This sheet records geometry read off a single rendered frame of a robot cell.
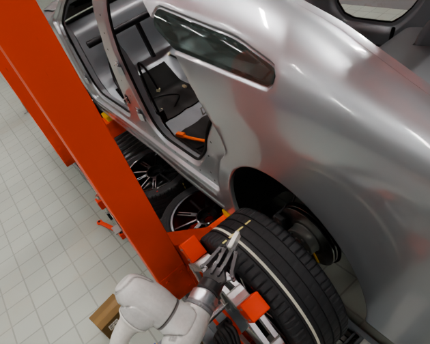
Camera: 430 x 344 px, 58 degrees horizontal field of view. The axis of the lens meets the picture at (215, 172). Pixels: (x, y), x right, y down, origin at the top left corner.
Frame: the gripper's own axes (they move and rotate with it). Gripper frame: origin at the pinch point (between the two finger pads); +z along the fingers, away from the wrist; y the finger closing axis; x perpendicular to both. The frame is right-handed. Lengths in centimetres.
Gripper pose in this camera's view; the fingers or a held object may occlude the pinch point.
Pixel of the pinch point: (234, 241)
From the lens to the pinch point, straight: 135.3
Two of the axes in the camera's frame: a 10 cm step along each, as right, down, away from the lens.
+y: 8.6, 1.8, -4.7
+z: 4.5, -7.0, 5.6
